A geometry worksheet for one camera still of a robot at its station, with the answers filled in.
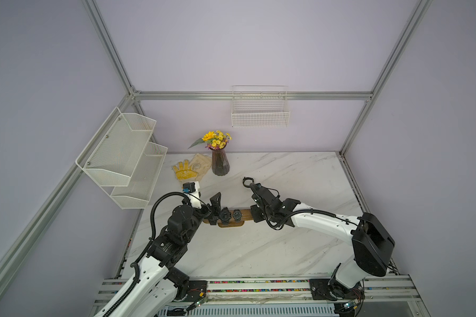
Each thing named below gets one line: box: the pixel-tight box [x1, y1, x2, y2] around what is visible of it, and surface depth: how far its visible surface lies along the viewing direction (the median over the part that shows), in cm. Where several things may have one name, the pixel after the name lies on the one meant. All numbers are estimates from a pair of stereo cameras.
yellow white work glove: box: [173, 159, 198, 183], surface depth 110 cm
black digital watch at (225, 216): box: [219, 206, 233, 226], surface depth 86 cm
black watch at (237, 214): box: [232, 208, 244, 223], surface depth 86 cm
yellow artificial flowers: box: [187, 130, 233, 150], surface depth 95 cm
